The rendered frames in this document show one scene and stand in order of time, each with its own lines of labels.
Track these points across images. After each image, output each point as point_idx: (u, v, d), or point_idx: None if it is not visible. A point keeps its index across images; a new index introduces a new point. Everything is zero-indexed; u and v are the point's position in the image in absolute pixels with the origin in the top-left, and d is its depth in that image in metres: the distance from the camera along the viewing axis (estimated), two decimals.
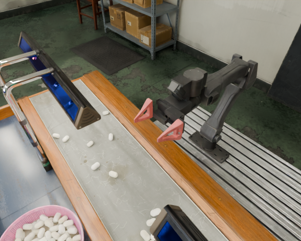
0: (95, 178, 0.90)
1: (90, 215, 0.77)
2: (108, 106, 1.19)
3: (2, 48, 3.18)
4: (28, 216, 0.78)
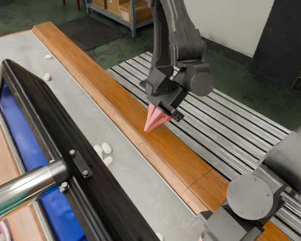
0: None
1: None
2: (53, 51, 1.08)
3: None
4: None
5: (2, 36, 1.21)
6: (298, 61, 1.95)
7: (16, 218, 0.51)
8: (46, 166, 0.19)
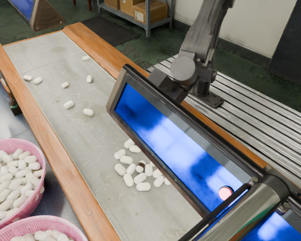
0: (68, 116, 0.77)
1: (56, 148, 0.65)
2: (89, 52, 1.06)
3: None
4: None
5: (33, 37, 1.20)
6: None
7: (93, 226, 0.50)
8: (265, 185, 0.18)
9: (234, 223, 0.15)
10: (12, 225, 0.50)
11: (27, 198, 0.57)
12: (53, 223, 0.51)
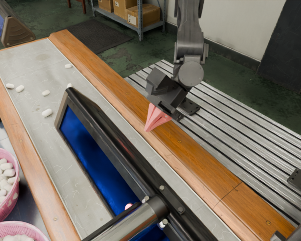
0: (45, 125, 0.81)
1: (30, 157, 0.68)
2: (72, 60, 1.10)
3: None
4: None
5: (19, 44, 1.23)
6: None
7: (57, 231, 0.53)
8: (148, 204, 0.21)
9: (109, 237, 0.19)
10: None
11: None
12: (21, 228, 0.55)
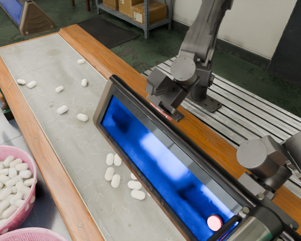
0: (61, 122, 0.76)
1: (48, 156, 0.63)
2: (85, 55, 1.04)
3: None
4: None
5: (28, 39, 1.18)
6: None
7: (83, 239, 0.48)
8: (257, 219, 0.16)
9: None
10: None
11: (16, 208, 0.56)
12: (43, 235, 0.50)
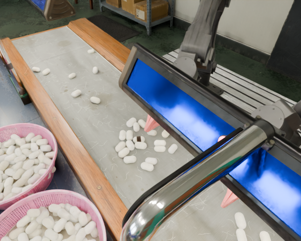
0: (75, 104, 0.82)
1: (66, 132, 0.69)
2: (94, 46, 1.11)
3: None
4: None
5: (39, 32, 1.24)
6: None
7: (103, 199, 0.54)
8: (255, 125, 0.22)
9: (229, 148, 0.20)
10: (28, 198, 0.54)
11: (40, 176, 0.62)
12: (66, 196, 0.56)
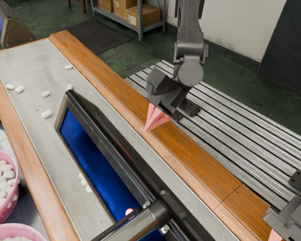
0: (45, 125, 0.80)
1: (30, 158, 0.68)
2: (72, 61, 1.09)
3: None
4: None
5: (19, 45, 1.23)
6: None
7: (57, 234, 0.53)
8: (149, 210, 0.21)
9: None
10: None
11: None
12: (21, 230, 0.54)
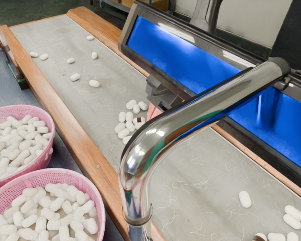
0: (74, 88, 0.80)
1: (64, 114, 0.67)
2: (94, 33, 1.09)
3: None
4: None
5: (38, 20, 1.22)
6: None
7: (102, 177, 0.52)
8: (268, 61, 0.20)
9: (241, 80, 0.18)
10: (24, 176, 0.52)
11: (37, 157, 0.60)
12: (63, 175, 0.54)
